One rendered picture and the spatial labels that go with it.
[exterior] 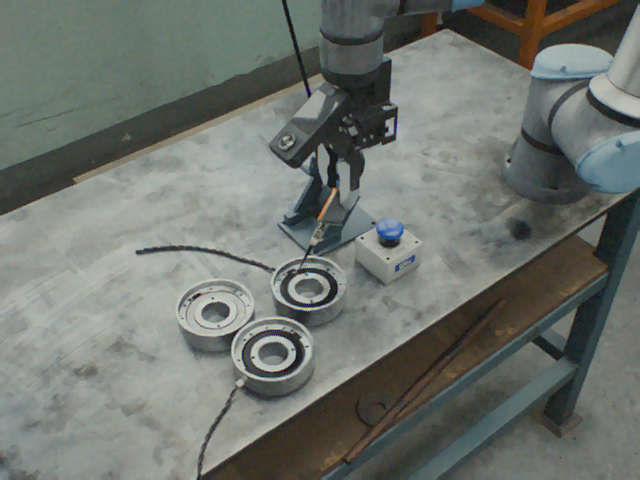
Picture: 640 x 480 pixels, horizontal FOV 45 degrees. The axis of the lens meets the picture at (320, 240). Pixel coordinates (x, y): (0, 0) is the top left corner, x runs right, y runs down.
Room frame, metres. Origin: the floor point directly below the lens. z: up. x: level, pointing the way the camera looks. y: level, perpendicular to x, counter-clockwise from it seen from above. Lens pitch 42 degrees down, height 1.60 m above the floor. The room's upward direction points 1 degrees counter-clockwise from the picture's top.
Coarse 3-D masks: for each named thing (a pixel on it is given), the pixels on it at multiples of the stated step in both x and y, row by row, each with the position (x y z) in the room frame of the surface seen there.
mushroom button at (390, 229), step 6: (378, 222) 0.84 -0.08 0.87; (384, 222) 0.83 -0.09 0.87; (390, 222) 0.83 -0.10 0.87; (396, 222) 0.83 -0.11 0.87; (378, 228) 0.82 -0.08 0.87; (384, 228) 0.82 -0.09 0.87; (390, 228) 0.82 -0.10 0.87; (396, 228) 0.82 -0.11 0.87; (402, 228) 0.82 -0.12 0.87; (378, 234) 0.82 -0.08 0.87; (384, 234) 0.81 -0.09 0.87; (390, 234) 0.81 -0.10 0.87; (396, 234) 0.81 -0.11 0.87; (402, 234) 0.82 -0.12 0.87; (390, 240) 0.82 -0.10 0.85
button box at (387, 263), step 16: (368, 240) 0.83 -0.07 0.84; (384, 240) 0.82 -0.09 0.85; (400, 240) 0.83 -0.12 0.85; (416, 240) 0.83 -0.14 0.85; (368, 256) 0.81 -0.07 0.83; (384, 256) 0.79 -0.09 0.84; (400, 256) 0.79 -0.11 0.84; (416, 256) 0.81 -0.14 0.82; (384, 272) 0.78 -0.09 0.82; (400, 272) 0.79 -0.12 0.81
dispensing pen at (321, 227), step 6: (324, 186) 0.82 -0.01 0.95; (330, 186) 0.82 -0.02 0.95; (324, 192) 0.82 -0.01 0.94; (330, 192) 0.81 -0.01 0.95; (318, 198) 0.81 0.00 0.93; (324, 198) 0.81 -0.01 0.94; (318, 204) 0.81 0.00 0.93; (324, 204) 0.80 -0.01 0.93; (312, 210) 0.81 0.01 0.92; (318, 210) 0.80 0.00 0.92; (318, 216) 0.80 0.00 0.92; (318, 228) 0.80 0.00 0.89; (324, 228) 0.80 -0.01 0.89; (318, 234) 0.79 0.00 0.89; (312, 240) 0.79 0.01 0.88; (318, 240) 0.79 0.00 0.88; (312, 246) 0.79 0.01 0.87; (306, 252) 0.79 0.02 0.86; (300, 264) 0.78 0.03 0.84
